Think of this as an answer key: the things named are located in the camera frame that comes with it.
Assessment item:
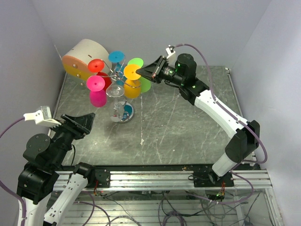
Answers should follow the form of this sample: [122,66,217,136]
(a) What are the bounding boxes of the white round container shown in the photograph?
[62,39,112,86]

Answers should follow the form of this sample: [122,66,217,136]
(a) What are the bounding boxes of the aluminium rail frame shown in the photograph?
[16,65,286,226]

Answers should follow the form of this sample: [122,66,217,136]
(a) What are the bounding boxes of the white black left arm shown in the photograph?
[17,110,96,226]

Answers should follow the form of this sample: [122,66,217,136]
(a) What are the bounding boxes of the clear wine glass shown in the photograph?
[106,84,124,122]

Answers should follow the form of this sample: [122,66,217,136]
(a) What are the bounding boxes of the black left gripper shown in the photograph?
[48,111,95,167]

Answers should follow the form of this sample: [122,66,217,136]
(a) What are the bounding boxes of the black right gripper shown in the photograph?
[137,56,185,86]

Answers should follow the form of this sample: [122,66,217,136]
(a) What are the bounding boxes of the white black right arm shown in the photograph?
[136,54,260,186]

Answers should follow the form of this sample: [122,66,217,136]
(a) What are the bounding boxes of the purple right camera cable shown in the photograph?
[170,43,269,165]

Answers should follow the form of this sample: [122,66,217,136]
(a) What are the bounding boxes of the chrome wine glass rack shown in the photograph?
[105,63,141,124]

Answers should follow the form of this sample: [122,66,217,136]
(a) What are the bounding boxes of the pink wine glass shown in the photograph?
[86,75,107,107]

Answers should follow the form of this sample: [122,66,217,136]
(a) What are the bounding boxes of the loose floor cables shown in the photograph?
[54,186,261,226]

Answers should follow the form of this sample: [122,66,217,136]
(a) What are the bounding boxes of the green wine glass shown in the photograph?
[127,57,151,93]

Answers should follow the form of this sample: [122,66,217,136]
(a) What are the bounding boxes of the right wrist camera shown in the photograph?
[166,45,176,64]

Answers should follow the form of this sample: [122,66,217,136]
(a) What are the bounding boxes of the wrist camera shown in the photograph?
[24,105,62,128]
[166,45,176,64]

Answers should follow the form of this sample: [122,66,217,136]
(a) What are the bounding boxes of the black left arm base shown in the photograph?
[87,168,111,188]

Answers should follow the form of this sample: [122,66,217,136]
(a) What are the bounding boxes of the orange wine glass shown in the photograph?
[124,64,141,99]

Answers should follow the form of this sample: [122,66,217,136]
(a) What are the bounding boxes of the red wine glass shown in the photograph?
[87,59,111,90]

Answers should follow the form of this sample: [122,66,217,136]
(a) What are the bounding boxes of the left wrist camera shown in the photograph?
[24,105,62,128]

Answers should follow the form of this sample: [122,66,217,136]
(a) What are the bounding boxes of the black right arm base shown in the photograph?
[188,170,234,188]

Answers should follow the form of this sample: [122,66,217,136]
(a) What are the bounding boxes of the blue wine glass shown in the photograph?
[108,51,126,87]

